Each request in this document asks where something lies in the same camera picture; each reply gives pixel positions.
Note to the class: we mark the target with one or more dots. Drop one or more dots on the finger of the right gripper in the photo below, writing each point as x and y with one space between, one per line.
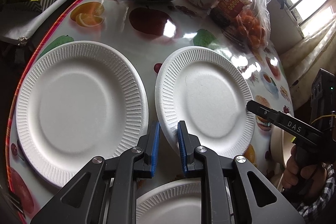
312 144

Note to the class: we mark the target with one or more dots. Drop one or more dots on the white paper plate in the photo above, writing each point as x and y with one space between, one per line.
203 88
175 202
80 100

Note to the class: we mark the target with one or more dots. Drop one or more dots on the fruit print tablecloth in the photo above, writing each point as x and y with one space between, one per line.
146 36

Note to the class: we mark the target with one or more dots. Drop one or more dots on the person right hand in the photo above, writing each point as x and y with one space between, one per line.
290 177

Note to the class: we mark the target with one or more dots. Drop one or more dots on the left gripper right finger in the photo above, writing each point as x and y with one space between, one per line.
232 190

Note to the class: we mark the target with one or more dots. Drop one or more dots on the grey side shelf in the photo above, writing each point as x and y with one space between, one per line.
19 26

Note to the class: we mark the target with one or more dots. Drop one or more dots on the floral curtain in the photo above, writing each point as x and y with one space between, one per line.
302 62

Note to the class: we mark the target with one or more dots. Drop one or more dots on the plastic bag of oranges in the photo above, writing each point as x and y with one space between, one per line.
251 27

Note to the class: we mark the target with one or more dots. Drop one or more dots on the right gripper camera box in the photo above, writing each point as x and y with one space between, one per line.
322 100

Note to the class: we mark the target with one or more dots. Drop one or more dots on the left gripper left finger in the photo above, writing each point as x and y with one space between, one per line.
104 190

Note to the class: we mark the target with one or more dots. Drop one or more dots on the red label jar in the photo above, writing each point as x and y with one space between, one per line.
225 11

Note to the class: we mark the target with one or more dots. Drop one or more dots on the beige paper bowl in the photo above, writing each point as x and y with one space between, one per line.
280 148

